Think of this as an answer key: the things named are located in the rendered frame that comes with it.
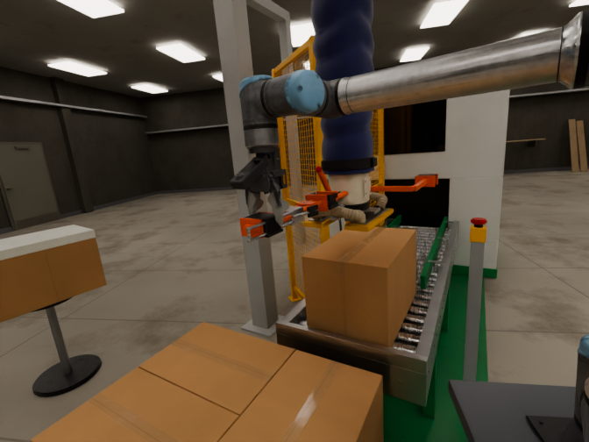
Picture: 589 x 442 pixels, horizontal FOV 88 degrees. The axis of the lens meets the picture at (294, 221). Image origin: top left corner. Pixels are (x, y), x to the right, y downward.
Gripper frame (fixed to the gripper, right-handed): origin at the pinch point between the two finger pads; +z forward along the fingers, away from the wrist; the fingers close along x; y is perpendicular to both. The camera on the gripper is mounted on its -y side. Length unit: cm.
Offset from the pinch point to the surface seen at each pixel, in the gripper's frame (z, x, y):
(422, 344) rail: 65, -30, 59
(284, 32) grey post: -170, 201, 314
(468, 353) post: 95, -44, 103
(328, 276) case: 38, 9, 50
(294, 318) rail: 66, 31, 52
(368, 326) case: 59, -9, 51
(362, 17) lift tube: -62, -8, 54
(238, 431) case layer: 71, 14, -8
